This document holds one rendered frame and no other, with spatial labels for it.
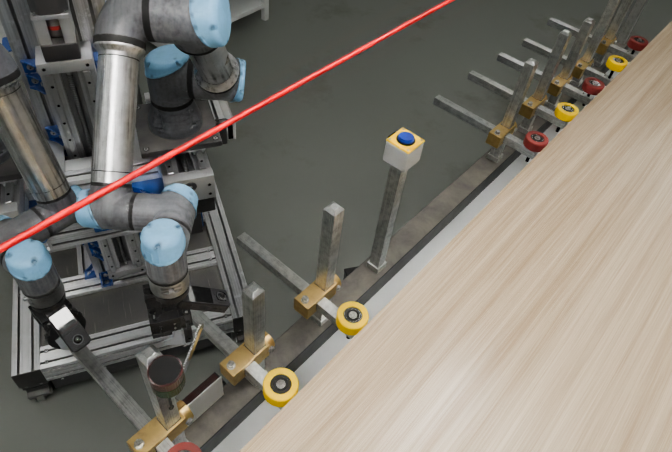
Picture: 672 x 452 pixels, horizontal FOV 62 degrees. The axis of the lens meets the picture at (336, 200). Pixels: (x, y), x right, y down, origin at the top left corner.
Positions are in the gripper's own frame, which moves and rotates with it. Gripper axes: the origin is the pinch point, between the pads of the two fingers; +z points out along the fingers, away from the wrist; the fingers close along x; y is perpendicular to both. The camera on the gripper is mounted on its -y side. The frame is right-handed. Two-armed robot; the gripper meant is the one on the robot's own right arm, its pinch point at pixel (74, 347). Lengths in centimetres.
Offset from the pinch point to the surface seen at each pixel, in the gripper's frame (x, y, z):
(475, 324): -70, -69, -8
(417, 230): -102, -33, 13
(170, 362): -5.6, -36.1, -33.6
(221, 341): -24.4, -25.0, -2.8
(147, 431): 0.7, -30.9, -4.5
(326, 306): -50, -37, -3
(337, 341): -56, -38, 21
